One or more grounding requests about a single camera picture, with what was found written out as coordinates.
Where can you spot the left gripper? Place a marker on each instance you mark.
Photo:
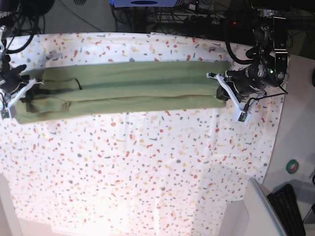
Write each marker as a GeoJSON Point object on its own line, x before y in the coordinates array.
{"type": "Point", "coordinates": [243, 82]}

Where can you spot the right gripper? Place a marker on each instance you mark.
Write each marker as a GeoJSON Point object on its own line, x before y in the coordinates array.
{"type": "Point", "coordinates": [12, 80]}

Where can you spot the green t-shirt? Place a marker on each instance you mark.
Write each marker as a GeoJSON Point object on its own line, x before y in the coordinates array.
{"type": "Point", "coordinates": [80, 90]}

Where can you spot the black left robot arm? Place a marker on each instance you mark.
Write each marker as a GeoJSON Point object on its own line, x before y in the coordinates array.
{"type": "Point", "coordinates": [267, 60]}

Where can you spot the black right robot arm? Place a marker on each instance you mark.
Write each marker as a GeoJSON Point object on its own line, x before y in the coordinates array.
{"type": "Point", "coordinates": [17, 17]}

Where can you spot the terrazzo patterned tablecloth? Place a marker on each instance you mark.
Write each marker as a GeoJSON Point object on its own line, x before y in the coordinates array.
{"type": "Point", "coordinates": [167, 173]}

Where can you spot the green tape roll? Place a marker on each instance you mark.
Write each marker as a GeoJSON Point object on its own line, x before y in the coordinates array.
{"type": "Point", "coordinates": [292, 166]}

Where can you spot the blue white box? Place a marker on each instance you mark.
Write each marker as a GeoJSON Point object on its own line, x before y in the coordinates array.
{"type": "Point", "coordinates": [146, 3]}

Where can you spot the black keyboard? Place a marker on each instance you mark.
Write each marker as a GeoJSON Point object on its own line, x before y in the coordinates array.
{"type": "Point", "coordinates": [286, 208]}

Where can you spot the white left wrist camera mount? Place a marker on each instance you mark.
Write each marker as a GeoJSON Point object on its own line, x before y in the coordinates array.
{"type": "Point", "coordinates": [241, 112]}

